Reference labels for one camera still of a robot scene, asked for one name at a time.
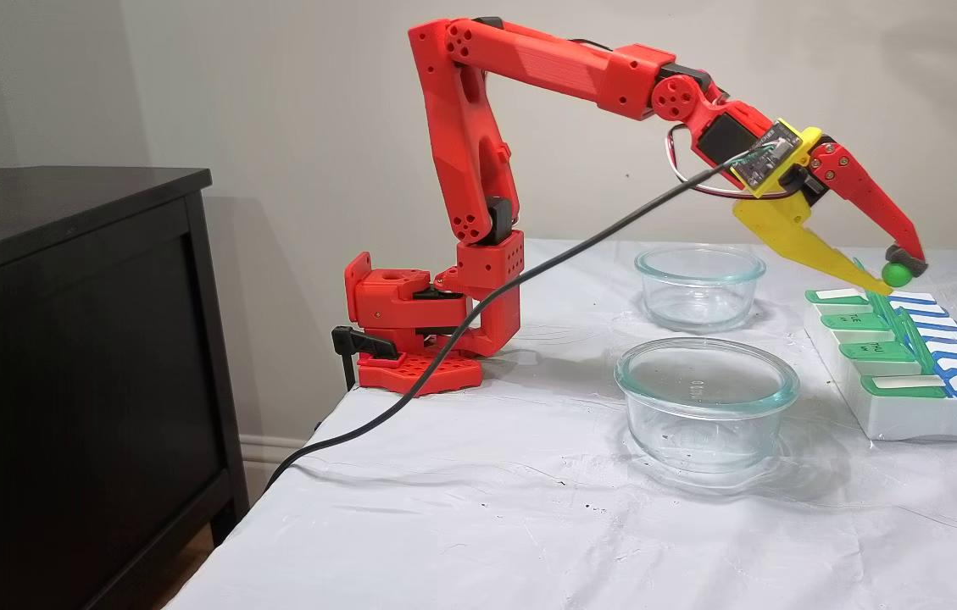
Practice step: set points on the black table clamp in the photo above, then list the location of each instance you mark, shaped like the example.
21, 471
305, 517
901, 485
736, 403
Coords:
364, 343

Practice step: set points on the green blue weekly pill organizer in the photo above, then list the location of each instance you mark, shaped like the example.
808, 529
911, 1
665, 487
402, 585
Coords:
893, 415

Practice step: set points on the black wooden cabinet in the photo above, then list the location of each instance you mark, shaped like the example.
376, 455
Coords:
63, 381

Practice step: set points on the round clear glass bowl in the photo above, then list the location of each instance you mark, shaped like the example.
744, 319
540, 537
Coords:
639, 424
656, 296

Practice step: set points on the white tablecloth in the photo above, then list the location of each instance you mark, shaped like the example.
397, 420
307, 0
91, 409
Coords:
486, 525

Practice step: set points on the white baseboard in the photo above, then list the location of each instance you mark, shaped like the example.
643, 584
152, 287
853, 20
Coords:
262, 449

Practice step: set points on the green round pill ball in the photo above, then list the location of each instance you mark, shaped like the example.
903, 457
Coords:
896, 274

